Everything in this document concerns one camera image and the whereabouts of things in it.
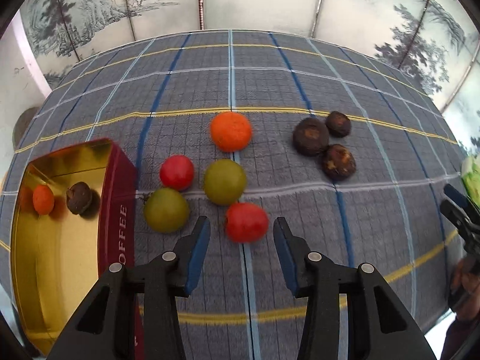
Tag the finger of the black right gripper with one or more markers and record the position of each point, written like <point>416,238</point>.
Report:
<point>458,217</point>
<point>457,197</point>

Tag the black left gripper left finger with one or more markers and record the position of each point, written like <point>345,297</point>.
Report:
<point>130,307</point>

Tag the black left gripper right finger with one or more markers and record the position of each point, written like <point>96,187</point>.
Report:
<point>379,326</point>

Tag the green fruit with stem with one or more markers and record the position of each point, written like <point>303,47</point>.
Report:
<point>166,211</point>

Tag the red tomato front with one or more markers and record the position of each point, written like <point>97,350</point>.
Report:
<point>246,222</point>

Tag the red tomato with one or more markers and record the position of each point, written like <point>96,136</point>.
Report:
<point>177,172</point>
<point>246,222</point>

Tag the green round fruit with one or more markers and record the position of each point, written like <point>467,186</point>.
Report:
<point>224,182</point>

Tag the person right hand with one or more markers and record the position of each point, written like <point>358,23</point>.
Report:
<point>462,277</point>

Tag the green white packet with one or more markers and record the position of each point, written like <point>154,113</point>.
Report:
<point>470,175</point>

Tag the red gold coffee tin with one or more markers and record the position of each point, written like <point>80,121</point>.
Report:
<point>56,259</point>

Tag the brown fruit in tin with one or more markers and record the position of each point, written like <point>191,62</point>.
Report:
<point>79,197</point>

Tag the small brown fruit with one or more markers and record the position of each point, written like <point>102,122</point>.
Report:
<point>338,124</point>

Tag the small orange in tin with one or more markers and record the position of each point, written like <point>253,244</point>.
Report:
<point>43,199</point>

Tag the large brown fruit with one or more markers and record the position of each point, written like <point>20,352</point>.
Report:
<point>310,137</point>

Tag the painted folding screen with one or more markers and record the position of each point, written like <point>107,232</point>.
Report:
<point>433,41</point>

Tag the grey round cushion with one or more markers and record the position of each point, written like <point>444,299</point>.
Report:
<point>22,124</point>

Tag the grey plaid tablecloth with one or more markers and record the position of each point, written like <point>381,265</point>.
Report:
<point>156,98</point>

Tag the large orange tangerine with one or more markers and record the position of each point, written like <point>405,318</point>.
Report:
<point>231,131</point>

